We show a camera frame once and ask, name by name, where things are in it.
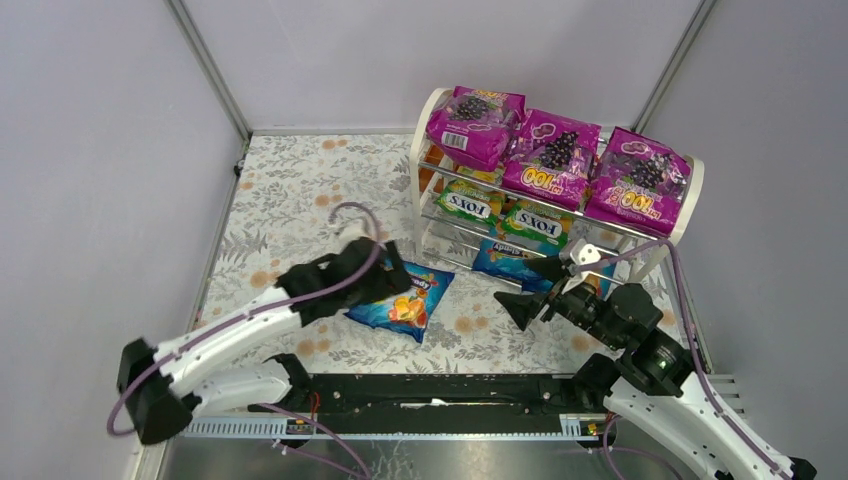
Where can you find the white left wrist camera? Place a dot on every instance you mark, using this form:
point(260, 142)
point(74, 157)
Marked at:
point(351, 231)

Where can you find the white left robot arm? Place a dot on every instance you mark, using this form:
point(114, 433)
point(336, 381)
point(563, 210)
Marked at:
point(164, 387)

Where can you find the purple grape candy bag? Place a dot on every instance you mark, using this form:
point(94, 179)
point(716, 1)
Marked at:
point(638, 183)
point(475, 127)
point(552, 157)

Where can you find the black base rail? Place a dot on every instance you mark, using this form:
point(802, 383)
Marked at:
point(449, 404)

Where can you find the blue Slendy candy bag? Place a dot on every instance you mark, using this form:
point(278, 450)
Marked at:
point(603, 283)
point(498, 259)
point(408, 312)

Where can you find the green yellow candy bag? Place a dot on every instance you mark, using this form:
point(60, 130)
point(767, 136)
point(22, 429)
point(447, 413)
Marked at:
point(539, 223)

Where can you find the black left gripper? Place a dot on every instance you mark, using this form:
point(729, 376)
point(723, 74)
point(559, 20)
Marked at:
point(382, 273)

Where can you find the green Fox's candy bag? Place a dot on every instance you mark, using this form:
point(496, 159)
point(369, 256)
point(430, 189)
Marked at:
point(469, 201)

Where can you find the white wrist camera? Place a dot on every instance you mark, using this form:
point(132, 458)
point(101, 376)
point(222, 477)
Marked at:
point(351, 231)
point(578, 253)

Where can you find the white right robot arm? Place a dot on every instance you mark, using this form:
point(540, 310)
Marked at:
point(656, 383)

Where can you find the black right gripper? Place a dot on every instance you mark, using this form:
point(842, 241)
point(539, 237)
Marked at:
point(553, 300)

